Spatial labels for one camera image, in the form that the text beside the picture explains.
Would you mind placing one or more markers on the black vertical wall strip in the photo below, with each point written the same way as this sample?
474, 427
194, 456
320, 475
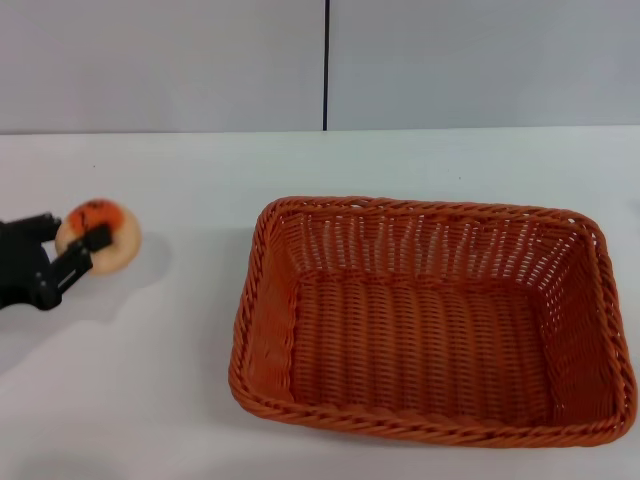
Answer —
326, 65

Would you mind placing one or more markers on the orange woven rectangular basket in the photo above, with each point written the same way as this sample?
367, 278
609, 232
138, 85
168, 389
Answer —
420, 340

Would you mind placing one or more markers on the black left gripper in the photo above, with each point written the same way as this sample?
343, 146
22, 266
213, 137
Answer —
17, 265

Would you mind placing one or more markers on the round bread with orange topping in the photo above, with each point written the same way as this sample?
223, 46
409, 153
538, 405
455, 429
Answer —
122, 240

